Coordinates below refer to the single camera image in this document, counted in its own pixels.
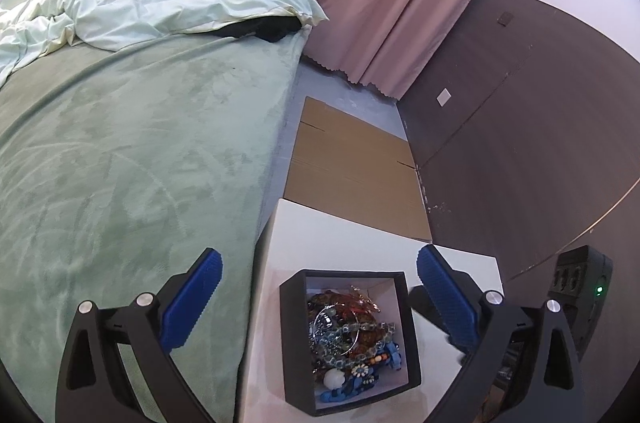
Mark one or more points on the flat cardboard sheet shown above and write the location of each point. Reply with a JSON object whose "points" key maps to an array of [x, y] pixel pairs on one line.
{"points": [[350, 168]]}

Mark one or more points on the green bed blanket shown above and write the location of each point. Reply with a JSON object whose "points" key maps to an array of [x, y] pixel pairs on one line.
{"points": [[125, 163]]}

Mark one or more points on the white square sticker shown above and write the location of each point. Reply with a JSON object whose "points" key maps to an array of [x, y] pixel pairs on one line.
{"points": [[443, 97]]}

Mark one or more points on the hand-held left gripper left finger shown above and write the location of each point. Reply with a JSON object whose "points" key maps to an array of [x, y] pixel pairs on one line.
{"points": [[192, 303]]}

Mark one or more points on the small dark wardrobe label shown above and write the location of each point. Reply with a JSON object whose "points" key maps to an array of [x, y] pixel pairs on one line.
{"points": [[507, 18]]}

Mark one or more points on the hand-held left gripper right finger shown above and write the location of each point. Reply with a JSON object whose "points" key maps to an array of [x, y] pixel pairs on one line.
{"points": [[445, 298]]}

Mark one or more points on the dark brown wardrobe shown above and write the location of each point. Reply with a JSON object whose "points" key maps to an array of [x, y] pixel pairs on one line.
{"points": [[525, 128]]}

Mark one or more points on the black jewelry box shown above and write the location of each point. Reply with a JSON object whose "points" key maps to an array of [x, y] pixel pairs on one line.
{"points": [[295, 333]]}

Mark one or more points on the black cloth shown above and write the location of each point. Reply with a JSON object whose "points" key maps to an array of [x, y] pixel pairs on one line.
{"points": [[265, 29]]}

